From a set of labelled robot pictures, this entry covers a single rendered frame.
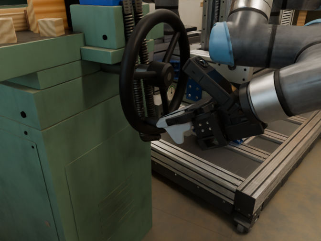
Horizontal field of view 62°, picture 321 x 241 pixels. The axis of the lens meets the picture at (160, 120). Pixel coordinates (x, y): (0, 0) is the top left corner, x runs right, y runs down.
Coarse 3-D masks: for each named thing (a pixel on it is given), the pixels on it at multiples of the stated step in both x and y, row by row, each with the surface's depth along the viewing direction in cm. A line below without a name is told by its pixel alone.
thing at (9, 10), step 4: (8, 8) 66; (12, 8) 66; (16, 8) 66; (20, 8) 66; (24, 8) 67; (0, 12) 63; (4, 12) 63; (8, 12) 64; (12, 12) 65; (16, 12) 66
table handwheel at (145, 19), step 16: (144, 16) 54; (160, 16) 55; (176, 16) 61; (144, 32) 52; (176, 32) 65; (128, 48) 51; (128, 64) 51; (160, 64) 61; (128, 80) 51; (160, 80) 60; (128, 96) 53; (160, 96) 67; (176, 96) 73; (128, 112) 55; (144, 128) 60
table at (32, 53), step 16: (16, 32) 64; (32, 32) 64; (64, 32) 64; (160, 32) 92; (0, 48) 48; (16, 48) 50; (32, 48) 53; (48, 48) 56; (64, 48) 59; (80, 48) 63; (96, 48) 62; (0, 64) 48; (16, 64) 51; (32, 64) 54; (48, 64) 57; (112, 64) 60; (0, 80) 49
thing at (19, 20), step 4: (20, 12) 66; (0, 16) 61; (4, 16) 62; (8, 16) 62; (12, 16) 63; (16, 16) 64; (20, 16) 65; (24, 16) 66; (12, 20) 64; (16, 20) 64; (20, 20) 65; (24, 20) 66; (16, 24) 65; (20, 24) 65; (24, 24) 66; (16, 28) 65; (20, 28) 66; (24, 28) 66
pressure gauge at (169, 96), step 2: (172, 84) 94; (170, 86) 93; (172, 86) 95; (174, 86) 96; (166, 88) 93; (168, 88) 93; (170, 88) 94; (172, 88) 96; (174, 88) 97; (166, 90) 93; (168, 90) 93; (170, 90) 94; (172, 90) 96; (174, 90) 97; (168, 92) 93; (170, 92) 95; (172, 92) 96; (168, 94) 94; (170, 94) 95; (172, 94) 97; (168, 96) 94; (170, 96) 95; (172, 96) 97; (168, 98) 94; (170, 98) 96; (168, 100) 94; (170, 100) 96
